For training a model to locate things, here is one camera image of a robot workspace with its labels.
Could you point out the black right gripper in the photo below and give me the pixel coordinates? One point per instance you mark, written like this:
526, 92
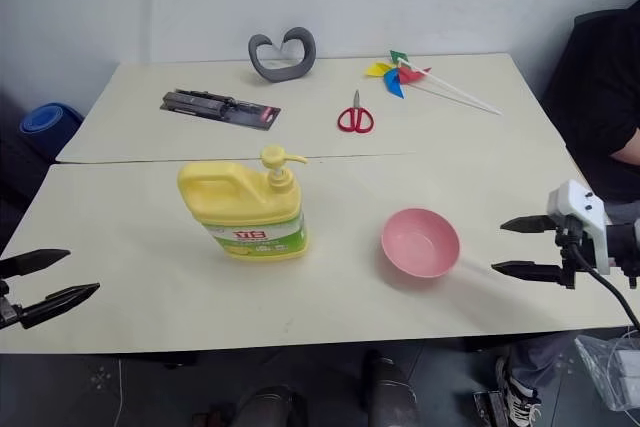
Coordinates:
571, 249

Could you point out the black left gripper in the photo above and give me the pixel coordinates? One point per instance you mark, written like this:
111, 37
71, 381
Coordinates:
10, 314

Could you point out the pink plastic bowl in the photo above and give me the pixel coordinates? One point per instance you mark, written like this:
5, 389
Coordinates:
420, 244

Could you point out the yellow detergent pump bottle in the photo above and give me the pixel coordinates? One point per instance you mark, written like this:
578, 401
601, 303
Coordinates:
240, 202

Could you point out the clear plastic bag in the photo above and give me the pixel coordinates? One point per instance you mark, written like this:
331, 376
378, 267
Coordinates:
607, 372

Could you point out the blue round container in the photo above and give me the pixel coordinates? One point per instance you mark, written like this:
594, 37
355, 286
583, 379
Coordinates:
47, 122

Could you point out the person in black shirt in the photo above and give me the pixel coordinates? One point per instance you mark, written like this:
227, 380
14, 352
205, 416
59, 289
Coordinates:
595, 97

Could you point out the colourful paper pinwheel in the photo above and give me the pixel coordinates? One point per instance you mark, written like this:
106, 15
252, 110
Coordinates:
395, 78

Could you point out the black packaged tool card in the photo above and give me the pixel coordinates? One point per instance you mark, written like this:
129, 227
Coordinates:
215, 104

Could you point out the grey curved foam pad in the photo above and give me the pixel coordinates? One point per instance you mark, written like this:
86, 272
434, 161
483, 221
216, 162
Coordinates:
275, 75

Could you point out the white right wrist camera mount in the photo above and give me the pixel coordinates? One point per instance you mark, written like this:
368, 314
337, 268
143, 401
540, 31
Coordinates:
582, 207

